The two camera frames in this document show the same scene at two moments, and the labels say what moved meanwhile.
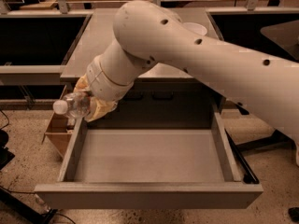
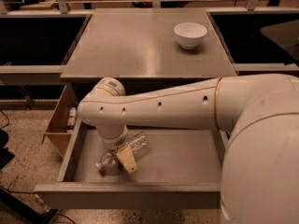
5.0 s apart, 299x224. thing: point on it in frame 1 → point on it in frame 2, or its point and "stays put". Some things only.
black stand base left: x=14 y=203 stays put
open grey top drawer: x=139 y=167 stays put
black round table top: x=286 y=35 stays put
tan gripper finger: x=98 y=107 → x=125 y=154
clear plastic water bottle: x=75 y=105 → x=112 y=165
